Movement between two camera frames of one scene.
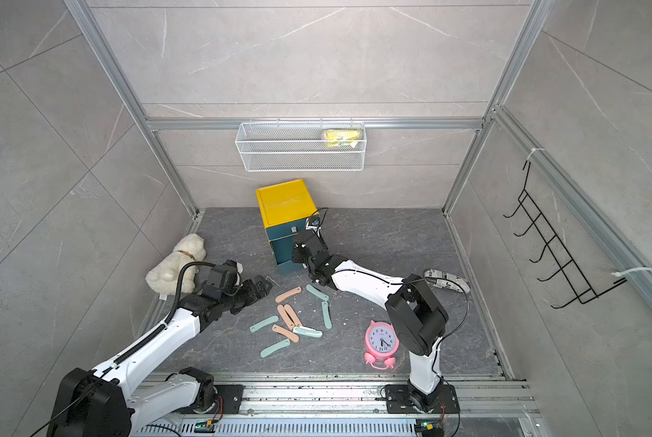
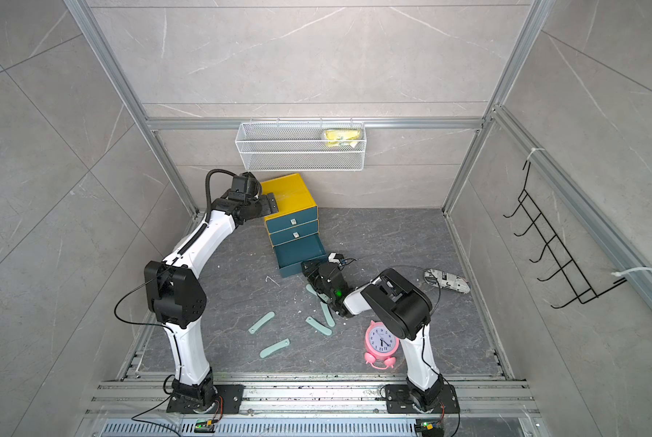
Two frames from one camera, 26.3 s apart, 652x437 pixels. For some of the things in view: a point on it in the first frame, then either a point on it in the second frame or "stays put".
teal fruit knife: [307, 331] to [319, 326]
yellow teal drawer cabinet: [285, 208] stays put
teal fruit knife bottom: [275, 348] stays put
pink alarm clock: [382, 342] stays put
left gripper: [254, 296] to [262, 201]
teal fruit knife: [327, 315] stays put
